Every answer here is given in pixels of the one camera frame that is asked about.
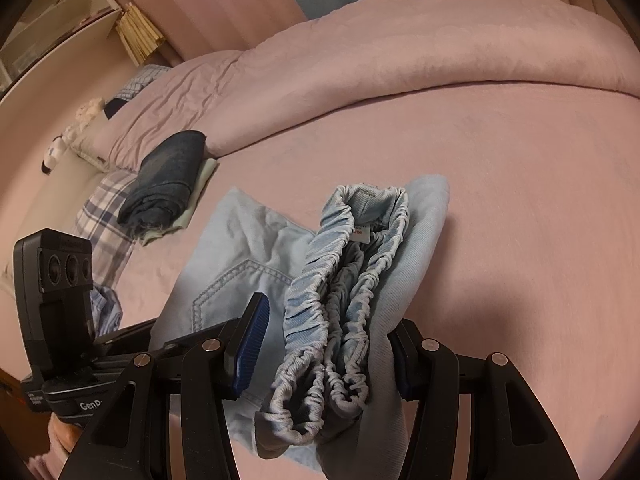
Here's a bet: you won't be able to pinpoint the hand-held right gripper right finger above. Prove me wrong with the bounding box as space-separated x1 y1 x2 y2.
387 320 581 480

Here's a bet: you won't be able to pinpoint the blue plaid cloth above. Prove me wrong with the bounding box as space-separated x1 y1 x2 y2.
91 284 124 339

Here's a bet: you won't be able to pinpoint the plaid checked cloth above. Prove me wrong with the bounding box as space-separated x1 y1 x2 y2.
74 169 139 287

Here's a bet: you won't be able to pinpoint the dark blue folded jeans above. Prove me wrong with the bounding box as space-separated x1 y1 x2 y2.
116 130 207 237

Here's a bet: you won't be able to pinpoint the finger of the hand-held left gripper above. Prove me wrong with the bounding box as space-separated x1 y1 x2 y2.
150 317 242 357

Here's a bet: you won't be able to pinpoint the cream fluffy stuffed toy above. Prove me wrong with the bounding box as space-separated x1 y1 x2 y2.
74 99 107 128

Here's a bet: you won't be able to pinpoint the person's left forearm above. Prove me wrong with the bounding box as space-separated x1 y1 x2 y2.
22 447 68 480

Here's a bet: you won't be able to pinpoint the white shelf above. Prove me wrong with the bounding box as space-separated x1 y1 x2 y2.
0 0 124 92

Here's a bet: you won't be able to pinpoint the pink duvet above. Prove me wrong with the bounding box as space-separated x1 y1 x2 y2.
70 0 640 172

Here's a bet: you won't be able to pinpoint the light blue pants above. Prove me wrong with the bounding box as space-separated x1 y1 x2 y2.
149 173 452 480

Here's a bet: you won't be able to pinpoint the light green folded cloth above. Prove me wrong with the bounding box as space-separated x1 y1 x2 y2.
136 157 220 247

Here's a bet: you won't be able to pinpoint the stack of papers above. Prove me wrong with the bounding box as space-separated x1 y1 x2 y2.
115 2 166 64

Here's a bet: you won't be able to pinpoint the blue checkered cloth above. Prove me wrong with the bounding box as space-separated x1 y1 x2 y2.
112 63 174 102

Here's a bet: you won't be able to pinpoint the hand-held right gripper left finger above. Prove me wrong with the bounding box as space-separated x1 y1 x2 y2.
57 291 271 480

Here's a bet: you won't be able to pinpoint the person's left hand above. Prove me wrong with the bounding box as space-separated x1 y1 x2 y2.
47 416 85 455

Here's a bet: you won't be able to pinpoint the pink bed sheet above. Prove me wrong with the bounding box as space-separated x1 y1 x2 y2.
95 77 640 480

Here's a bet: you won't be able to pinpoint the white black stuffed toy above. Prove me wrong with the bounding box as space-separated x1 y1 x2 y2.
41 132 73 176

